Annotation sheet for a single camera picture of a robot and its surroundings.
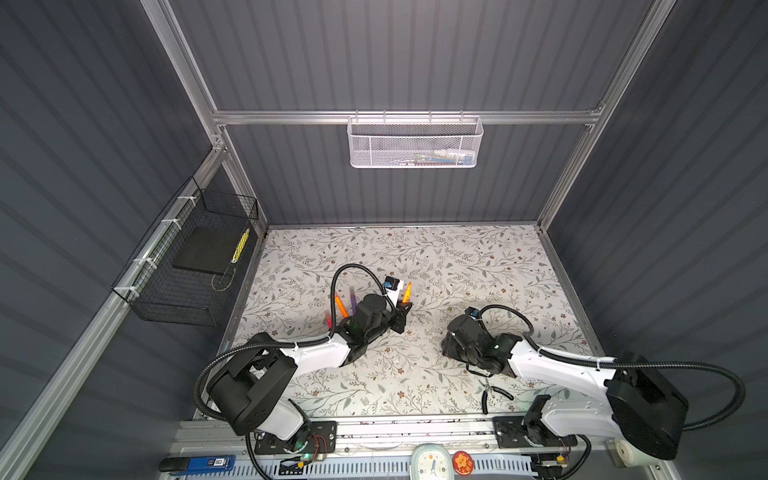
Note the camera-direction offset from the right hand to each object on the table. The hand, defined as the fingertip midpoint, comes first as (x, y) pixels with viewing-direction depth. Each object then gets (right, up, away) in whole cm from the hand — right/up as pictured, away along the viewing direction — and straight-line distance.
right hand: (448, 347), depth 86 cm
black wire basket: (-70, +19, -20) cm, 75 cm away
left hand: (-11, +13, -1) cm, 17 cm away
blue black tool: (-64, -20, -20) cm, 70 cm away
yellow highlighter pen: (-56, +29, -10) cm, 64 cm away
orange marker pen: (-12, +16, -4) cm, 21 cm away
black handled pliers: (+9, -9, -6) cm, 14 cm away
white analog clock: (-8, -21, -18) cm, 28 cm away
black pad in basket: (-63, +29, -11) cm, 70 cm away
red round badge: (0, -22, -17) cm, 28 cm away
